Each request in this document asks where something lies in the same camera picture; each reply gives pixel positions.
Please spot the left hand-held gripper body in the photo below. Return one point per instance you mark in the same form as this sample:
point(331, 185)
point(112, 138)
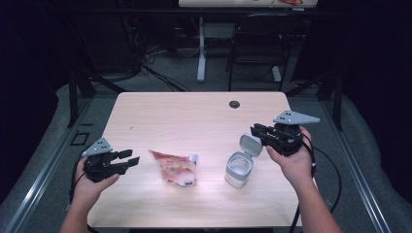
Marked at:
point(98, 170)

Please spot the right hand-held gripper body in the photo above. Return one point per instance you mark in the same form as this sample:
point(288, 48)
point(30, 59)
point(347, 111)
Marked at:
point(288, 142)

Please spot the white flip-lid container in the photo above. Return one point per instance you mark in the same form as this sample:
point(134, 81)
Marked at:
point(239, 171)

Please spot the red and white spout pouch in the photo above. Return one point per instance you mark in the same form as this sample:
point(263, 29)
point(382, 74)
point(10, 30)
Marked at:
point(176, 170)

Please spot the person's left hand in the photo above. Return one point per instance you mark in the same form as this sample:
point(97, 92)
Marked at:
point(87, 191)

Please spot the person's right hand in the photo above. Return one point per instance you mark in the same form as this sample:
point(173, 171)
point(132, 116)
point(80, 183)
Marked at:
point(298, 168)

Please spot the grey tape strip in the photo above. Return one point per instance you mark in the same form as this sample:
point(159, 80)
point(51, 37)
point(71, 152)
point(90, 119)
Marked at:
point(67, 207)

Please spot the short white desk foot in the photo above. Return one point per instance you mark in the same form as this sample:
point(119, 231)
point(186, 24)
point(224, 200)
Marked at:
point(276, 75)

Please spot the black metal stand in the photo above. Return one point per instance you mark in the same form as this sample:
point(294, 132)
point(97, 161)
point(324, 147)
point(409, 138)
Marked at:
point(337, 103)
point(73, 97)

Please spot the black folding chair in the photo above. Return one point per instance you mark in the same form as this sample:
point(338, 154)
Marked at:
point(262, 48)

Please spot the tall white desk leg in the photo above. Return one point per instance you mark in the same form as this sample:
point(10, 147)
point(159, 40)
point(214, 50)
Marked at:
point(201, 64)

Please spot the grey desk panel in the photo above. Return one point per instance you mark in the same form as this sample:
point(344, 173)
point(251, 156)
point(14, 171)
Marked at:
point(220, 30)

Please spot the orange object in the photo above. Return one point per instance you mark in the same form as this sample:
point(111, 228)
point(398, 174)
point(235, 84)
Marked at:
point(291, 2)

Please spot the light background desk top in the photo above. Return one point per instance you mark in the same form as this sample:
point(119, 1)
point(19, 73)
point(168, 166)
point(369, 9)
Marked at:
point(226, 3)

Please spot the aluminium floor rail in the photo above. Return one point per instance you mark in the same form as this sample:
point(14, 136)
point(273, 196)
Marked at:
point(42, 174)
point(356, 174)

